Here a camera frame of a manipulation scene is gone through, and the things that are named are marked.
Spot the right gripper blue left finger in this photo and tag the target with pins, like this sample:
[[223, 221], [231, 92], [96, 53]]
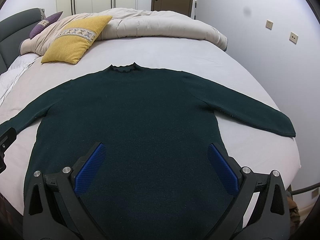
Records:
[[53, 208]]

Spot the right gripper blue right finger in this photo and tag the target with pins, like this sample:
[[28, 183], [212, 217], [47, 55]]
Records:
[[259, 208]]

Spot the dark green sweater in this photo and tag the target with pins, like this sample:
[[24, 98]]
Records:
[[156, 181]]

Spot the white pillow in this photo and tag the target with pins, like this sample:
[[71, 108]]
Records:
[[15, 71]]

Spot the dark grey headboard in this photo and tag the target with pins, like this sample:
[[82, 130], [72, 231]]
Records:
[[14, 30]]

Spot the yellow patterned cushion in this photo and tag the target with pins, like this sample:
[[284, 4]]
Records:
[[75, 39]]

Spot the purple cushion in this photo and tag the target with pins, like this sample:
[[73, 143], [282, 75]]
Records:
[[43, 24]]

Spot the beige duvet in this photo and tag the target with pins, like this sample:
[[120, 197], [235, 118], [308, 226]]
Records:
[[131, 23]]

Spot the lower wall socket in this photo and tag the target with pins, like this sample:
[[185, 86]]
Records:
[[293, 37]]

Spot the wall socket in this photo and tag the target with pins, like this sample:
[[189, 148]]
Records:
[[269, 25], [293, 37]]

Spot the upper wall socket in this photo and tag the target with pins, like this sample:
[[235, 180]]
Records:
[[269, 25]]

